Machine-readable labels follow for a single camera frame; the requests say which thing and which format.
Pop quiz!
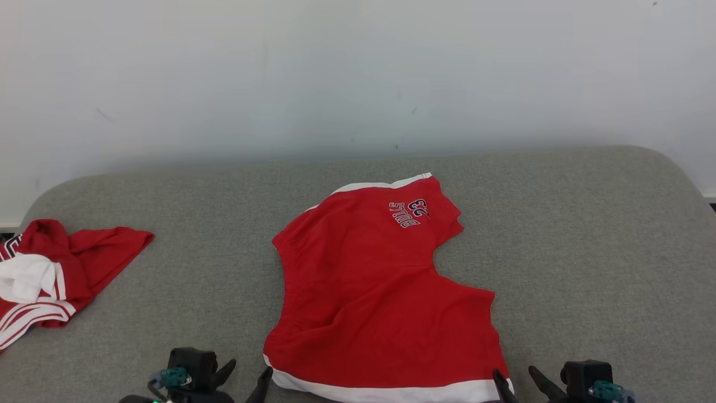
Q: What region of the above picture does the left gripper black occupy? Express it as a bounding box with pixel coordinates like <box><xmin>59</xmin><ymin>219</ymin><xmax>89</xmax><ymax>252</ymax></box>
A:
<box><xmin>119</xmin><ymin>359</ymin><xmax>274</xmax><ymax>403</ymax></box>

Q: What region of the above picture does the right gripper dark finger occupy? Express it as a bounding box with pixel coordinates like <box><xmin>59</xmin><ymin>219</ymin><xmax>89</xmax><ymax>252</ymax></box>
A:
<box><xmin>529</xmin><ymin>365</ymin><xmax>569</xmax><ymax>403</ymax></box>
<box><xmin>492</xmin><ymin>369</ymin><xmax>519</xmax><ymax>403</ymax></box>

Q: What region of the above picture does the red shorts white hem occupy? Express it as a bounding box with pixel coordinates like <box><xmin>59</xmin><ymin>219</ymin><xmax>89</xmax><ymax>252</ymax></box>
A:
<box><xmin>263</xmin><ymin>172</ymin><xmax>514</xmax><ymax>403</ymax></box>

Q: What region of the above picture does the red Bulls 23 jersey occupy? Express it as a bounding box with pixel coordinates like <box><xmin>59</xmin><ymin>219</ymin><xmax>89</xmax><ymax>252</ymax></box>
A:
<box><xmin>0</xmin><ymin>219</ymin><xmax>155</xmax><ymax>353</ymax></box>

